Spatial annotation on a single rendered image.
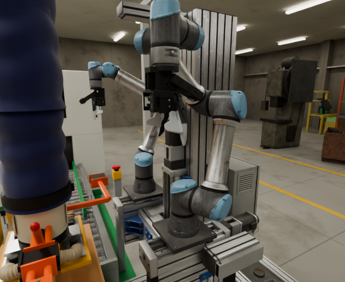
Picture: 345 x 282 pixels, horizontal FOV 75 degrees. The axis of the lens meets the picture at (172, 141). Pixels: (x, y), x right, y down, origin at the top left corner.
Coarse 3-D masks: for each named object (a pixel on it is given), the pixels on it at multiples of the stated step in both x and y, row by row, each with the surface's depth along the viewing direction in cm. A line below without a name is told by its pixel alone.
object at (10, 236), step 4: (8, 232) 95; (12, 232) 94; (8, 236) 92; (12, 236) 92; (16, 236) 88; (8, 240) 90; (4, 244) 88; (4, 248) 85; (8, 256) 80; (12, 256) 77; (16, 256) 77; (0, 260) 79; (4, 260) 78; (8, 260) 76; (12, 260) 76; (16, 260) 76; (0, 264) 77; (4, 264) 77; (0, 268) 76; (0, 280) 70; (12, 280) 71; (16, 280) 71
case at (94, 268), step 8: (88, 224) 123; (88, 232) 116; (88, 240) 110; (0, 248) 104; (0, 256) 99; (96, 256) 99; (96, 264) 95; (64, 272) 90; (72, 272) 90; (80, 272) 90; (88, 272) 90; (96, 272) 90; (56, 280) 86; (64, 280) 86; (72, 280) 86; (80, 280) 86; (88, 280) 86; (96, 280) 86; (104, 280) 86
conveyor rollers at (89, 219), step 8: (72, 176) 306; (80, 176) 303; (80, 184) 278; (72, 192) 257; (72, 200) 235; (88, 208) 223; (88, 216) 207; (96, 232) 184; (96, 240) 176; (104, 256) 154
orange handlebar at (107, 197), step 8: (104, 192) 105; (88, 200) 97; (96, 200) 98; (104, 200) 99; (72, 208) 93; (80, 208) 95; (48, 232) 75; (32, 240) 71; (48, 240) 71; (32, 272) 59; (48, 272) 58; (32, 280) 55; (40, 280) 55; (48, 280) 55
